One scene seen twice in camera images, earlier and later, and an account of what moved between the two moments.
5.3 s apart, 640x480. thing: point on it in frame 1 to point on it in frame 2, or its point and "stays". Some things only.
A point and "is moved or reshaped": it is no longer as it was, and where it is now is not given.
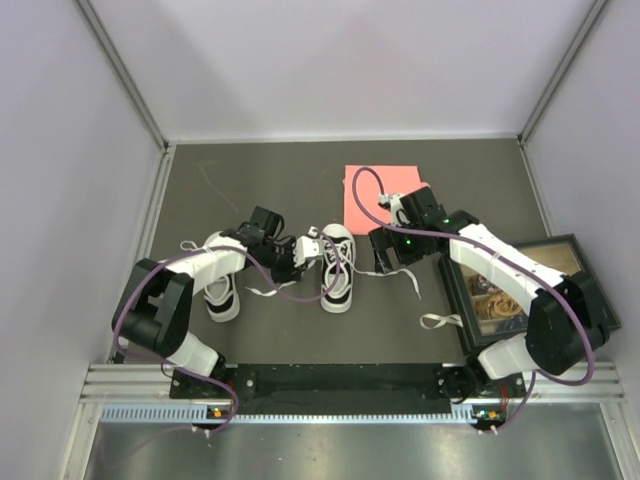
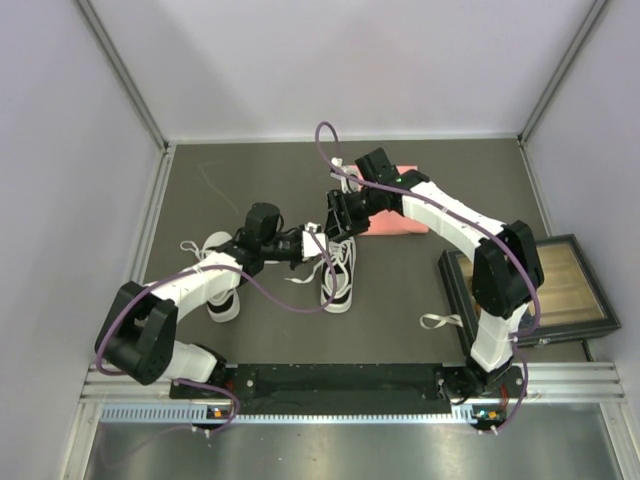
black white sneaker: (343, 241) is moved or reshaped
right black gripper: (383, 239) to (339, 225)
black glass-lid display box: (491, 315) stays
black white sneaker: (221, 296) stays
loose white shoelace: (430, 321) stays
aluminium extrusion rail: (111, 382) stays
